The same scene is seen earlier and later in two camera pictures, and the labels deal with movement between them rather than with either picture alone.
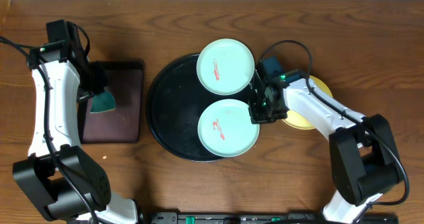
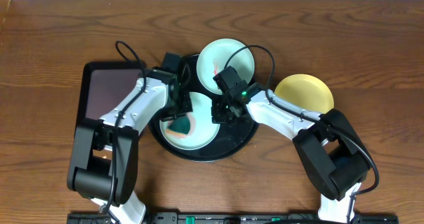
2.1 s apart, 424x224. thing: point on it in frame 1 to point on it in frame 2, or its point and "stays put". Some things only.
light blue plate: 225,128 to 203,130
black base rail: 370,217 stays put
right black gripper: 256,116 to 217,117
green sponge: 103,101 to 180,124
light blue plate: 225,67 stays put
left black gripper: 98,69 to 187,100
